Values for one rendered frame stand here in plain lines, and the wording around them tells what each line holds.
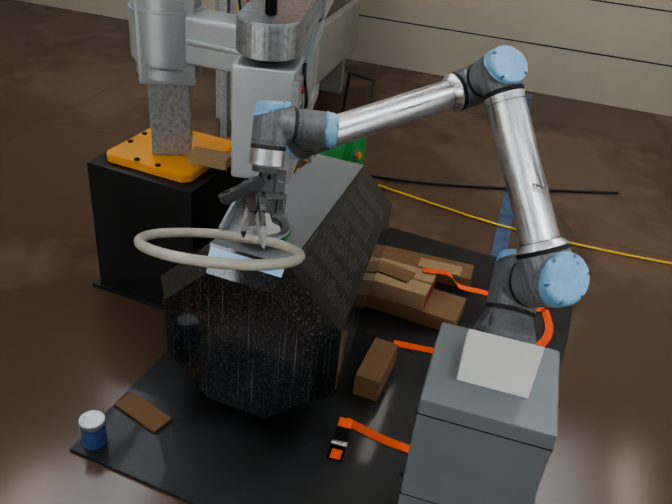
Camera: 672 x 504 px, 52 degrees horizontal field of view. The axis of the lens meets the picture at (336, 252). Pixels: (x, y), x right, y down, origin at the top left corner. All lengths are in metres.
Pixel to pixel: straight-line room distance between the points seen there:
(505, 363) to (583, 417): 1.44
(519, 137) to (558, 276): 0.39
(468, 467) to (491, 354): 0.37
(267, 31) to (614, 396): 2.43
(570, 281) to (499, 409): 0.44
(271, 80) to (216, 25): 0.85
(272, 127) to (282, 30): 0.63
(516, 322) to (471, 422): 0.32
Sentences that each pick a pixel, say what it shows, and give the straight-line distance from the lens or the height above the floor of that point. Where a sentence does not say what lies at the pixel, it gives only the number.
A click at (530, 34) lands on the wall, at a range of 7.59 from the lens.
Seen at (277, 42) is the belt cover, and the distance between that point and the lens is 2.30.
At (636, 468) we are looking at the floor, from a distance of 3.38.
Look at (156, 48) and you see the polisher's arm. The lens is 3.27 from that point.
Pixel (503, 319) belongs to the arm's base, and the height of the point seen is 1.07.
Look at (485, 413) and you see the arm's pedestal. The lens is 2.08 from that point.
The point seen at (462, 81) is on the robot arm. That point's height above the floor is 1.65.
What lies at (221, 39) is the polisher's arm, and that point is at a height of 1.41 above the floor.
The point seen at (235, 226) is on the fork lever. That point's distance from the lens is 2.31.
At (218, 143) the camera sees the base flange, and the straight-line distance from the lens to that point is 3.66.
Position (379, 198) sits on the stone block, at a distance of 3.38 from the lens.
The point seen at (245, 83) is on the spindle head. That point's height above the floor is 1.49.
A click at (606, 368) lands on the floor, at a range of 3.83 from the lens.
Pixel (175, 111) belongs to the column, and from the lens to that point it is 3.43.
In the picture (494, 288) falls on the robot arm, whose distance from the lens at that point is 2.11.
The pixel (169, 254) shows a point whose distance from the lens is 1.81.
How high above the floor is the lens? 2.26
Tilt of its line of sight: 32 degrees down
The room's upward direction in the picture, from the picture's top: 6 degrees clockwise
